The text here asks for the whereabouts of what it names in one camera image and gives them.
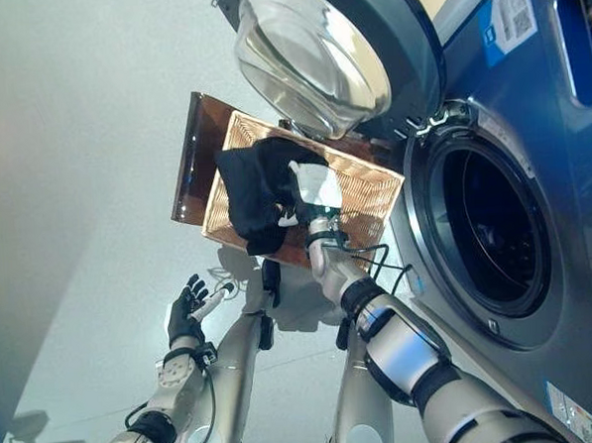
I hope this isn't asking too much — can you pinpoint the dark grey washing machine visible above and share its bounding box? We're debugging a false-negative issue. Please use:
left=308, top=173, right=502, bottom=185
left=377, top=0, right=592, bottom=443

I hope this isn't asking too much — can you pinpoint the white floor cable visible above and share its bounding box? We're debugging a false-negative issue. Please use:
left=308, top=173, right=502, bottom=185
left=206, top=265, right=248, bottom=302

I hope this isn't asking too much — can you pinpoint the blue and white code label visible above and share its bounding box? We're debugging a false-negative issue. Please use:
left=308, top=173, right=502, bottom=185
left=477, top=0, right=541, bottom=70

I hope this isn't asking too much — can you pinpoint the dark navy garment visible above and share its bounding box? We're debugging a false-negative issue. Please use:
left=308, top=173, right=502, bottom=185
left=214, top=145, right=290, bottom=260

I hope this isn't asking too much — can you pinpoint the black garment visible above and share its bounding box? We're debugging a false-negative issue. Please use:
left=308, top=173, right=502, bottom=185
left=251, top=133, right=332, bottom=221

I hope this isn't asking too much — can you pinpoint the silver robot leg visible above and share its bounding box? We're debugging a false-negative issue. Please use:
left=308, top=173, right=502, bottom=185
left=323, top=314, right=389, bottom=443
left=172, top=258, right=292, bottom=443

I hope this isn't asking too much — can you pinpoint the blue energy label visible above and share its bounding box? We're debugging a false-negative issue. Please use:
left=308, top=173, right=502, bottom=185
left=543, top=377, right=592, bottom=443

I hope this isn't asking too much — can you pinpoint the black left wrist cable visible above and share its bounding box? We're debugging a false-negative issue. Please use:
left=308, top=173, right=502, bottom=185
left=43, top=353, right=220, bottom=443

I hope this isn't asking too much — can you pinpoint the round glass washing machine door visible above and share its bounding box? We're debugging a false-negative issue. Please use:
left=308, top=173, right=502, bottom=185
left=209, top=0, right=451, bottom=149

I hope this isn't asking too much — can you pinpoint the silver left robot leg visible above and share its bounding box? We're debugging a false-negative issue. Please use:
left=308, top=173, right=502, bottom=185
left=172, top=258, right=292, bottom=443

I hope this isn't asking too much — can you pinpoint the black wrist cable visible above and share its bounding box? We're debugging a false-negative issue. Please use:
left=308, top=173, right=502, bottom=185
left=326, top=238, right=416, bottom=301
left=43, top=353, right=220, bottom=443

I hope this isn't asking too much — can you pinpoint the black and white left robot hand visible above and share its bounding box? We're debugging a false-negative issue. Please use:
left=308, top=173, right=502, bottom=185
left=164, top=272, right=240, bottom=349

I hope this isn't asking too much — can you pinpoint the silver right robot leg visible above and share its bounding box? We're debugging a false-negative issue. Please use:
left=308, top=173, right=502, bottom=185
left=323, top=314, right=389, bottom=443

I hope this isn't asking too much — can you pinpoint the tan wicker laundry basket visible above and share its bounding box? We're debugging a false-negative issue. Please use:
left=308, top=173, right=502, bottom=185
left=194, top=101, right=412, bottom=280

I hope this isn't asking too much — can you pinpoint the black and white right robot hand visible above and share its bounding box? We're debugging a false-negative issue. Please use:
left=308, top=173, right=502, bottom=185
left=273, top=159, right=345, bottom=229

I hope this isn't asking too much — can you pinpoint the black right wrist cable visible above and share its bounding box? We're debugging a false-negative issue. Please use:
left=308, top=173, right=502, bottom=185
left=326, top=238, right=416, bottom=301

